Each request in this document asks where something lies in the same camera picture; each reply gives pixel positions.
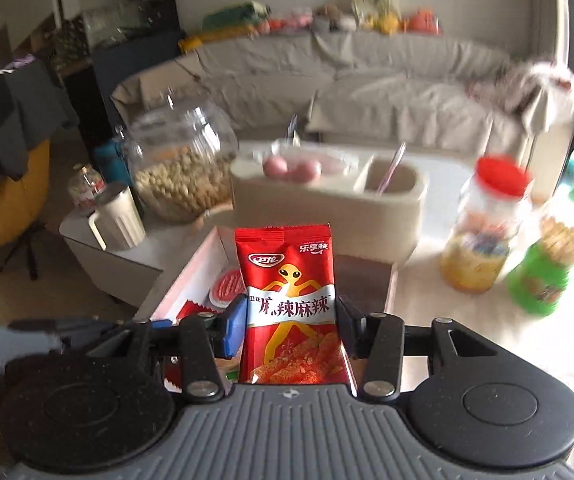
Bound small glass jar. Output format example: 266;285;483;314
67;162;108;217

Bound dark cabinet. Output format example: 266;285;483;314
49;0;180;126

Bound blue bottle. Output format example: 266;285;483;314
93;140;132;188

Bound pink egg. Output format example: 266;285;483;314
287;159;323;183
263;155;289;178

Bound round red snack packet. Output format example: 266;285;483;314
209;267;247;308

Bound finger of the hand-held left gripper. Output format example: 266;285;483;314
92;319;175;337

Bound black tripod stand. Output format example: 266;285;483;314
0;220;48;281

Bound red spicy strip packet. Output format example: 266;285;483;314
234;224;358;396

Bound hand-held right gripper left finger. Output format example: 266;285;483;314
84;292;248;403

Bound grey covered sofa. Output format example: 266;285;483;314
112;30;574;201

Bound yellow bean bag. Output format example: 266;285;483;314
0;137;52;247

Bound dark blue armchair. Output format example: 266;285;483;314
92;35;188;151

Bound white ribbed mug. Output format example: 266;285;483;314
88;183;147;252

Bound metal spoon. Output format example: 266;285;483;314
374;141;408;196

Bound beige table organizer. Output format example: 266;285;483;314
229;142;429;266

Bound row of plush toys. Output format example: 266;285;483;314
179;0;440;53

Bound white tablecloth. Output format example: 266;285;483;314
392;155;574;466

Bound dark hanging clothes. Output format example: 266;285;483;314
0;57;80;193

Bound large red snack packet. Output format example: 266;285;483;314
174;299;208;323

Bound crumpled white cloth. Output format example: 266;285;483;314
467;60;574;133

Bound red-lidded clear plastic jar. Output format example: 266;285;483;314
440;156;533;295

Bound green plastic stick jar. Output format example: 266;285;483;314
507;215;574;317

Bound glass jar of peanuts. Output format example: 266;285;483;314
124;87;240;225

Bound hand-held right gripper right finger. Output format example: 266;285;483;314
336;296;500;402

